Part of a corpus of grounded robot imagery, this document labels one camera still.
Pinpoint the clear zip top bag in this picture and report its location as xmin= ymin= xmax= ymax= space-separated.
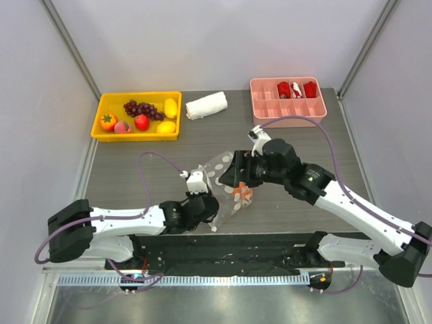
xmin=198 ymin=151 xmax=249 ymax=232

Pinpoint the yellow fake lemon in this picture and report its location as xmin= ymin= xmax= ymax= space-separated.
xmin=157 ymin=121 xmax=176 ymax=134

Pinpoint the yellow fake mango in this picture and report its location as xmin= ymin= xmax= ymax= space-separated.
xmin=164 ymin=98 xmax=178 ymax=119

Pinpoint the red fake tomato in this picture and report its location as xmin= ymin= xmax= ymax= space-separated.
xmin=134 ymin=114 xmax=150 ymax=132

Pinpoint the pink fake peach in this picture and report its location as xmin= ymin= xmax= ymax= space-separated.
xmin=113 ymin=121 xmax=134 ymax=134

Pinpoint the purple fake grape bunch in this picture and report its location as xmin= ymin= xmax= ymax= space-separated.
xmin=124 ymin=99 xmax=166 ymax=121

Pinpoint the orange red fake persimmon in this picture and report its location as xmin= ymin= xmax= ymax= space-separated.
xmin=99 ymin=113 xmax=117 ymax=132

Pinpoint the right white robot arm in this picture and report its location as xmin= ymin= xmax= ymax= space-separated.
xmin=219 ymin=139 xmax=431 ymax=288

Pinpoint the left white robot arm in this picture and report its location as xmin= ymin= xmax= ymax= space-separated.
xmin=47 ymin=192 xmax=219 ymax=269

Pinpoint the pink divided organizer box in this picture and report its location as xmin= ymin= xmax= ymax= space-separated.
xmin=250 ymin=77 xmax=327 ymax=128

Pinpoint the rolled white towel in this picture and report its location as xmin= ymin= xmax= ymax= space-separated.
xmin=186 ymin=91 xmax=227 ymax=120

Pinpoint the red rolled cloth left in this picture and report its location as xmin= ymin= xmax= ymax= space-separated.
xmin=277 ymin=81 xmax=291 ymax=99

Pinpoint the red white rolled cloth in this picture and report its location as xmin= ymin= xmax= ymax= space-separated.
xmin=291 ymin=82 xmax=302 ymax=99

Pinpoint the red rolled cloth right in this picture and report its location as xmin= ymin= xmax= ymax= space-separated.
xmin=303 ymin=81 xmax=317 ymax=99

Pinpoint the yellow plastic tray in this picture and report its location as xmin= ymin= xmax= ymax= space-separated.
xmin=91 ymin=91 xmax=182 ymax=142

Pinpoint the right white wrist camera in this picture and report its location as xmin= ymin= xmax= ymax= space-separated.
xmin=248 ymin=126 xmax=271 ymax=157

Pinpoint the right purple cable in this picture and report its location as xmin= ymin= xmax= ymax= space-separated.
xmin=259 ymin=115 xmax=432 ymax=294

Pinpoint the perforated metal cable rail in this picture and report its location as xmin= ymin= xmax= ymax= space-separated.
xmin=57 ymin=273 xmax=310 ymax=288

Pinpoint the grey aluminium corner rail right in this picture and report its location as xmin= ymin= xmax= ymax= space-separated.
xmin=337 ymin=0 xmax=401 ymax=100

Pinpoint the grey aluminium corner rail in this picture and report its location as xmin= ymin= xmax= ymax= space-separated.
xmin=337 ymin=0 xmax=401 ymax=100
xmin=39 ymin=0 xmax=102 ymax=100

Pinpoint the grey aluminium corner rail left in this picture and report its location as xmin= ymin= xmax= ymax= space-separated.
xmin=39 ymin=0 xmax=102 ymax=100

